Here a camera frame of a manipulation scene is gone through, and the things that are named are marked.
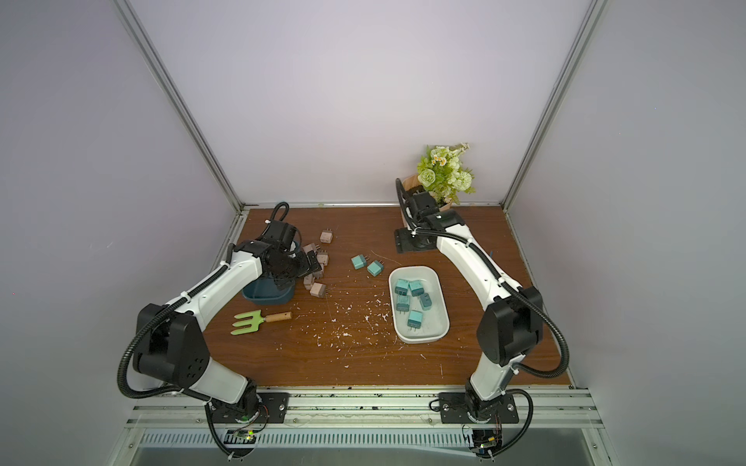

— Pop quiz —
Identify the teal plug top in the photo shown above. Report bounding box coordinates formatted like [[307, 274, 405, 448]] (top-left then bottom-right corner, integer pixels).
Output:
[[366, 260, 384, 277]]

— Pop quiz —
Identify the teal plug lone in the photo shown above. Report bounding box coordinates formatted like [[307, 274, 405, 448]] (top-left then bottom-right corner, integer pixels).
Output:
[[408, 280, 425, 297]]

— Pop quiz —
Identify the white oval storage tray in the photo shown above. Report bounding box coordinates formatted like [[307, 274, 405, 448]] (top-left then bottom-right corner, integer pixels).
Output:
[[389, 266, 450, 345]]

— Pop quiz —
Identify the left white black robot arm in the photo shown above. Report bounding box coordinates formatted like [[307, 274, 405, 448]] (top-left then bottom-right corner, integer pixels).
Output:
[[116, 201, 321, 461]]

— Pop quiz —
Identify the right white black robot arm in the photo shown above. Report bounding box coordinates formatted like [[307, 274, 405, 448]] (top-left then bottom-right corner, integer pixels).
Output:
[[394, 180, 570, 460]]

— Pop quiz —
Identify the dark teal storage tray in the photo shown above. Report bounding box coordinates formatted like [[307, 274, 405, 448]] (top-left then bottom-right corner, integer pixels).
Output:
[[242, 241, 299, 306]]

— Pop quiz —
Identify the brown plug cluster top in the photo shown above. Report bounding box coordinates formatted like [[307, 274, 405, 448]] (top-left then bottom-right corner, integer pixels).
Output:
[[303, 243, 319, 254]]

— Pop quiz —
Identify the brown plug cluster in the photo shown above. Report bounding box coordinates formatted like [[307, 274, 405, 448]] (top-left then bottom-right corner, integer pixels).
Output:
[[317, 252, 329, 267], [303, 243, 319, 254]]

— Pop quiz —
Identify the brown plug cluster right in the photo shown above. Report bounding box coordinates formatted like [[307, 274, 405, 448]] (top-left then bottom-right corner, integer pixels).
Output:
[[317, 252, 329, 267]]

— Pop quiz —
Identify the brown plug near front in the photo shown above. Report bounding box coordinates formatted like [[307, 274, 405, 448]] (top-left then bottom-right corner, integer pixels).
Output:
[[310, 283, 326, 298]]

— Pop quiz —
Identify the brown plug far single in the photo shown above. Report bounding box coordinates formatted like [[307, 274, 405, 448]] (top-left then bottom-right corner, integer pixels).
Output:
[[320, 230, 333, 244]]

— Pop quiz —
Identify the green artificial flower plant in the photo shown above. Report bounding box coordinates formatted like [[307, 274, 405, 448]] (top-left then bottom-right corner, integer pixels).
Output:
[[417, 143, 476, 204]]

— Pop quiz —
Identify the green garden fork wooden handle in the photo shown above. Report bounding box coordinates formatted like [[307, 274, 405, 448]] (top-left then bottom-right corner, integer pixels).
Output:
[[230, 310, 293, 336]]

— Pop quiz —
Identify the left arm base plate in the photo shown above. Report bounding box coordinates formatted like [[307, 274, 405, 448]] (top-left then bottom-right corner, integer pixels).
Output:
[[210, 390, 289, 424]]

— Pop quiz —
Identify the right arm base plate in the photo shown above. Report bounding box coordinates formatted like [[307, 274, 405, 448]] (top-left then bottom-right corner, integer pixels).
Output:
[[429, 391, 520, 424]]

